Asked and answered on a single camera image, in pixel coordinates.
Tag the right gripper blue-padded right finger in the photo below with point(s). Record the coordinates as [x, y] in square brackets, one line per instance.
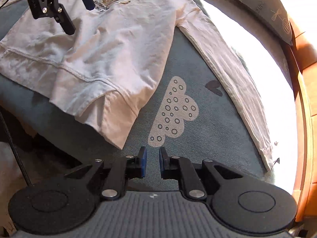
[181, 169]

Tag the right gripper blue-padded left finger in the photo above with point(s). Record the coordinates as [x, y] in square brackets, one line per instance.
[122, 170]

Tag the white long-sleeve sweatshirt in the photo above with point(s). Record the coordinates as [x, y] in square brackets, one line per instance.
[108, 70]

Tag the blue patterned bed sheet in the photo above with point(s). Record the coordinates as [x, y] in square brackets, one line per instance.
[190, 113]

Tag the blue-grey pillow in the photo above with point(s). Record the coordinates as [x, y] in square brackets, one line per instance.
[273, 14]

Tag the wooden headboard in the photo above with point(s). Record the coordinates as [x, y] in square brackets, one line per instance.
[301, 58]

